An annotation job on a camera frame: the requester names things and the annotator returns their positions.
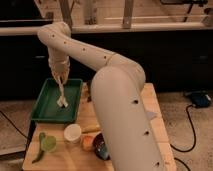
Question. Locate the blue grey folded cloth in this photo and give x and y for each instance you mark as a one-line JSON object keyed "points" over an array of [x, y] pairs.
{"points": [[151, 115]]}

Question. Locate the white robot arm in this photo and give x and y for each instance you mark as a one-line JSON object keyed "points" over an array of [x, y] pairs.
{"points": [[116, 96]]}

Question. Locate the white cup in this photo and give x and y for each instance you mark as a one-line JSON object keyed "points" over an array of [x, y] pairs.
{"points": [[72, 133]]}

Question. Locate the dark brown cup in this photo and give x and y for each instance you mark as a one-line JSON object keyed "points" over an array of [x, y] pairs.
{"points": [[89, 91]]}

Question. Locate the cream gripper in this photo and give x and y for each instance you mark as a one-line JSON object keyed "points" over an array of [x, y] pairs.
{"points": [[60, 69]]}

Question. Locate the black bowl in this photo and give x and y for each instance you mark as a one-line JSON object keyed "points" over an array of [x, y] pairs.
{"points": [[100, 148]]}

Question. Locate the light green cup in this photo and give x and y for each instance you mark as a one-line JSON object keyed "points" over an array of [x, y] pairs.
{"points": [[49, 144]]}

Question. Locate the green chili pepper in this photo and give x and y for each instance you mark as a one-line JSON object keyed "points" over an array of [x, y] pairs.
{"points": [[42, 135]]}

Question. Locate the green plastic tray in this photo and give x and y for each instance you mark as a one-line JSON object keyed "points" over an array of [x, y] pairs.
{"points": [[46, 109]]}

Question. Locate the dark blue floor object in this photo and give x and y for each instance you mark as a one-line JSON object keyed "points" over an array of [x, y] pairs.
{"points": [[200, 100]]}

